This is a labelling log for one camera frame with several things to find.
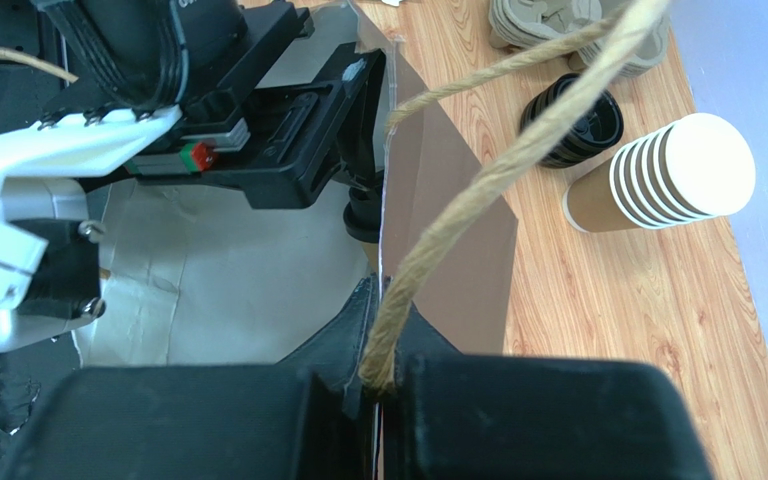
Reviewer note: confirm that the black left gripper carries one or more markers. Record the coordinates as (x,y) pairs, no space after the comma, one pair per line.
(278,145)

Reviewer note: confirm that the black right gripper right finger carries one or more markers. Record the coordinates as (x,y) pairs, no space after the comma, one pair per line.
(460,416)

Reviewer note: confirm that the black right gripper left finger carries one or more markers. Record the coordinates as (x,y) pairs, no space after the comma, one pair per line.
(304,417)

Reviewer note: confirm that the brown paper coffee cup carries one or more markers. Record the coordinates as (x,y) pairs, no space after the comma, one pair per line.
(372,252)

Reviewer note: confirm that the brown paper bag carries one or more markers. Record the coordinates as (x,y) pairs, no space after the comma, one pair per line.
(622,32)

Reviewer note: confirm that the cardboard cup carrier tray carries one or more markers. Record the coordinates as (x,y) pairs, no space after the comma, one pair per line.
(526,23)

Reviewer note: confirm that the black plastic cup lid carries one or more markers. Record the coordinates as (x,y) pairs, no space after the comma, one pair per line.
(362,216)

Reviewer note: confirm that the stack of black lids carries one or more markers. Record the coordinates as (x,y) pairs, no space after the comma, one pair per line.
(599,129)

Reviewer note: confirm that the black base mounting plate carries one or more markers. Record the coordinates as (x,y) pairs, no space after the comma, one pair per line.
(35,353)

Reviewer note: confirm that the stack of paper cups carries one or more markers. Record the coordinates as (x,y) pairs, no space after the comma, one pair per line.
(696,168)

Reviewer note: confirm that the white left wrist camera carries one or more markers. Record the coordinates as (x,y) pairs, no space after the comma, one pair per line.
(50,281)

